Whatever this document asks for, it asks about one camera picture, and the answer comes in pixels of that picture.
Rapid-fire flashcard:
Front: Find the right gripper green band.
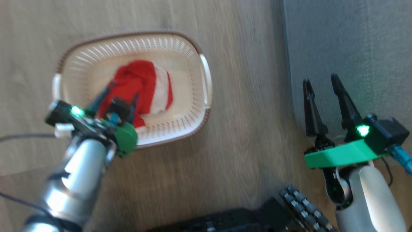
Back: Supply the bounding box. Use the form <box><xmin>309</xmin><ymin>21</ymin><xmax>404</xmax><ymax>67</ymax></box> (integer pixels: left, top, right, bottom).
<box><xmin>302</xmin><ymin>73</ymin><xmax>387</xmax><ymax>207</ymax></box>

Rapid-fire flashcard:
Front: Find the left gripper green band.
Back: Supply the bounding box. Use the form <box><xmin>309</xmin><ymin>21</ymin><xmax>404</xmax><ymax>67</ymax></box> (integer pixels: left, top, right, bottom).
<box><xmin>84</xmin><ymin>81</ymin><xmax>140</xmax><ymax>159</ymax></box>

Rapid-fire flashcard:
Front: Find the red and white garment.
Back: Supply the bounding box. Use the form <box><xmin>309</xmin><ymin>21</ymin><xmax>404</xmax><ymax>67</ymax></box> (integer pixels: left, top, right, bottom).
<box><xmin>97</xmin><ymin>60</ymin><xmax>174</xmax><ymax>129</ymax></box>

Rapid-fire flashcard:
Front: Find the cream plastic laundry basket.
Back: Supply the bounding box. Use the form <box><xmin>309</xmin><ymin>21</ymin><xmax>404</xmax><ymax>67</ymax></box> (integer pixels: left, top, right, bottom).
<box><xmin>52</xmin><ymin>31</ymin><xmax>213</xmax><ymax>150</ymax></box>

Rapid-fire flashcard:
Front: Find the thin black cable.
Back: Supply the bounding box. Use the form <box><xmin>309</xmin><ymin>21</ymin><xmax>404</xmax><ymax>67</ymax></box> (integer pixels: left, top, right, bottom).
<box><xmin>0</xmin><ymin>191</ymin><xmax>44</xmax><ymax>216</ymax></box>
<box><xmin>382</xmin><ymin>157</ymin><xmax>394</xmax><ymax>188</ymax></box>
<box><xmin>0</xmin><ymin>133</ymin><xmax>56</xmax><ymax>143</ymax></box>

